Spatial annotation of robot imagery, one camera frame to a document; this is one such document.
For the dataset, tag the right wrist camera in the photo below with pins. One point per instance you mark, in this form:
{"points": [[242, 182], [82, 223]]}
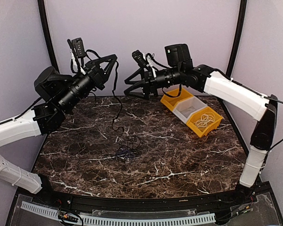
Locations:
{"points": [[141, 61]]}

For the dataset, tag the far yellow plastic bin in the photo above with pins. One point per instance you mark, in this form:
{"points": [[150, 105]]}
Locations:
{"points": [[171, 102]]}

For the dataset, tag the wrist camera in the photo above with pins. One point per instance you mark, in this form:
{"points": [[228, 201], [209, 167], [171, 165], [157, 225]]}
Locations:
{"points": [[77, 55], [141, 61]]}

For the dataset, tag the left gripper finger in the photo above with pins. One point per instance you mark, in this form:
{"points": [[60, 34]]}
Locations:
{"points": [[108, 68], [108, 58]]}

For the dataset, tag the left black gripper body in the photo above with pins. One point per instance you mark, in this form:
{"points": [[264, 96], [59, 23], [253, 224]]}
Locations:
{"points": [[93, 70]]}

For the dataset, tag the left black frame post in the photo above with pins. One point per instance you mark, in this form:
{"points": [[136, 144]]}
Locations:
{"points": [[46, 34]]}

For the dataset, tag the near yellow plastic bin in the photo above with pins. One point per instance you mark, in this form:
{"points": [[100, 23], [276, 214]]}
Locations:
{"points": [[204, 121]]}

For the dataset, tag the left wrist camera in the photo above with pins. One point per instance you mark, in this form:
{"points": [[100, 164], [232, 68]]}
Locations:
{"points": [[77, 55]]}

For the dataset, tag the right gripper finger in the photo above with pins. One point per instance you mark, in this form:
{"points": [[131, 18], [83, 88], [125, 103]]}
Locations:
{"points": [[138, 90], [137, 76]]}

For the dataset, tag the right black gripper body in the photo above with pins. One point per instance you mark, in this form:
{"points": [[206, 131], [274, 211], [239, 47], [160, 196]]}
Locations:
{"points": [[151, 83]]}

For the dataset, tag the white slotted cable duct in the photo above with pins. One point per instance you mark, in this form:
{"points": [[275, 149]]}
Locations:
{"points": [[87, 220]]}

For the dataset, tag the black frame post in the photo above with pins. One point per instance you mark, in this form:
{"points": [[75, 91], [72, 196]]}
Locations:
{"points": [[237, 37], [46, 34]]}

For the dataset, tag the yellow plastic bin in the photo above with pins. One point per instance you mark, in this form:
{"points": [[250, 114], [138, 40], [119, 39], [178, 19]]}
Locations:
{"points": [[171, 102], [204, 121]]}

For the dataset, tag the white plastic bin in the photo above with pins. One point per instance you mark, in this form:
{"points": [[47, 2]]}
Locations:
{"points": [[186, 108]]}

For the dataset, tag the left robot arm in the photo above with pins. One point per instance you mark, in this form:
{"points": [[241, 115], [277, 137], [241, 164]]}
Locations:
{"points": [[58, 95]]}

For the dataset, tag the black front rail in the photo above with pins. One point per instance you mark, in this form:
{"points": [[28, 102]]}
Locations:
{"points": [[211, 202]]}

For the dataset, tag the right black frame post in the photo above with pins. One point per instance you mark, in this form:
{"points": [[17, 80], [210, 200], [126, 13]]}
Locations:
{"points": [[237, 37]]}

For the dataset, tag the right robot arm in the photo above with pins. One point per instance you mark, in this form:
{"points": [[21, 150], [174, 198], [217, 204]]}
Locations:
{"points": [[205, 79]]}

